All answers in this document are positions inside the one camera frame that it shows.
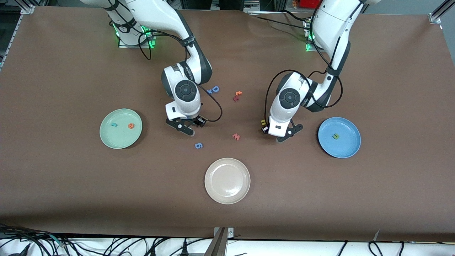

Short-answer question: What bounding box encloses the aluminium frame post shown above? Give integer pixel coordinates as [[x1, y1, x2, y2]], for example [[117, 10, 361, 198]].
[[204, 227, 235, 256]]

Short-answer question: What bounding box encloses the brown table cover mat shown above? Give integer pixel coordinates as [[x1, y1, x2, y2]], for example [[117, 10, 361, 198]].
[[0, 6, 455, 243]]

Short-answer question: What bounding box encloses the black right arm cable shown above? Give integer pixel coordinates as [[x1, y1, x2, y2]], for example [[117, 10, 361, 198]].
[[138, 30, 223, 122]]

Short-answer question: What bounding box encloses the aluminium corner profile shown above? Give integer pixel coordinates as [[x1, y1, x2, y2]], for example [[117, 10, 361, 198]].
[[428, 0, 455, 24]]

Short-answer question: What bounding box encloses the black cable on mat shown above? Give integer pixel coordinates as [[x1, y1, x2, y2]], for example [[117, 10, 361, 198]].
[[245, 10, 314, 32]]

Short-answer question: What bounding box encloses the looped black cable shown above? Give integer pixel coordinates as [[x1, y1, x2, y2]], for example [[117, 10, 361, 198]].
[[368, 241, 384, 256]]

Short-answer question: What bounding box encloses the beige plate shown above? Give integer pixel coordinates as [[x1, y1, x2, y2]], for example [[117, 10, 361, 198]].
[[204, 158, 251, 205]]

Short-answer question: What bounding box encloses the blue plate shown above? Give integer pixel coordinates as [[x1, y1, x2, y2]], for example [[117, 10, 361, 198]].
[[317, 117, 362, 159]]

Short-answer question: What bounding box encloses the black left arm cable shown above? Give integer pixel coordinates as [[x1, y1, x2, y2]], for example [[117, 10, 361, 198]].
[[264, 7, 343, 121]]

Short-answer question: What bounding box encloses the mint green plate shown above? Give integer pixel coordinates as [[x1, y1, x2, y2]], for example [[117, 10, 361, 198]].
[[99, 108, 143, 149]]

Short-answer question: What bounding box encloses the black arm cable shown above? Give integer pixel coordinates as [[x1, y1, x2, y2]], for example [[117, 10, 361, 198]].
[[138, 30, 223, 122], [264, 7, 343, 121]]

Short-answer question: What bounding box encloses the teal cable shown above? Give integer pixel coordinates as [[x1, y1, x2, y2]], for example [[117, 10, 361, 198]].
[[48, 233, 70, 247]]

